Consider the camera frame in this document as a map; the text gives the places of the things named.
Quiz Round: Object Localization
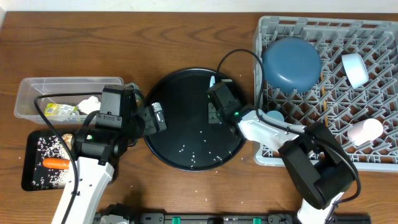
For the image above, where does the light blue plastic knife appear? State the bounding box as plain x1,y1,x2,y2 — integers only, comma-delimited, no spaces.
209,75,216,88

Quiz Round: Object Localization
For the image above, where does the light blue cup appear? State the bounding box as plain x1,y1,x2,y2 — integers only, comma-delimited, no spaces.
266,110,284,122

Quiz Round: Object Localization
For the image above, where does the white napkin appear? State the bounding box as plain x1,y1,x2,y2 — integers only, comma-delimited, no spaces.
76,96,101,114

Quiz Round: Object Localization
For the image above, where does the brown food scrap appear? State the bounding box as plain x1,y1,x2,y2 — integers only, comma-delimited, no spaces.
62,134,73,143

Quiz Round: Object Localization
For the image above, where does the dark blue plate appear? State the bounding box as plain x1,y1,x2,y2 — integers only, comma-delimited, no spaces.
262,37,322,93

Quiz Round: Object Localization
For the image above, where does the green yellow snack wrapper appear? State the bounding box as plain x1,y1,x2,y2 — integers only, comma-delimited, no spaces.
44,103,80,121

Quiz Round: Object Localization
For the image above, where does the orange carrot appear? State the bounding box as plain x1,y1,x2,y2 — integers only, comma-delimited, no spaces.
43,158,70,170

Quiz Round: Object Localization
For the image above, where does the wooden chopstick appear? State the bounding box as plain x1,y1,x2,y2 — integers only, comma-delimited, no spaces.
320,72,328,127

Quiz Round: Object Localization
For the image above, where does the light blue bowl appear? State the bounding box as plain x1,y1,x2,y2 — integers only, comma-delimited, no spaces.
341,53,369,89

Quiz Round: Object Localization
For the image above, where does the pink cup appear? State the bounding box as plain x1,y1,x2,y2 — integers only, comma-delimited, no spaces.
347,118,383,146

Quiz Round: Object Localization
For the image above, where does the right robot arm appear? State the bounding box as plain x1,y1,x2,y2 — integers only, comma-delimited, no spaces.
210,101,361,223

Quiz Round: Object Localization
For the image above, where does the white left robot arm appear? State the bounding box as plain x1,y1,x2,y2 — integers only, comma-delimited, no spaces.
52,103,166,223

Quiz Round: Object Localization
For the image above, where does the grey dishwasher rack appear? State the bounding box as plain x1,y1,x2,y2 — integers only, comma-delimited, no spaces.
253,16,397,172

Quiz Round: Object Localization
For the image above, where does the round black tray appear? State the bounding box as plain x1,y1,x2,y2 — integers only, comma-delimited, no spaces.
145,68,246,172

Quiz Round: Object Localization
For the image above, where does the black rectangular tray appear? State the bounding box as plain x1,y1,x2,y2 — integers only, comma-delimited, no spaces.
21,129,72,191

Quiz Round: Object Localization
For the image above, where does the clear plastic bin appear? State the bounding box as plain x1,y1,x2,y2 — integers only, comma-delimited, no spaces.
14,77,124,125

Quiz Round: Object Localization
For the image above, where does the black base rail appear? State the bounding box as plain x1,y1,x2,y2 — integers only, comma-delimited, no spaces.
96,203,373,224

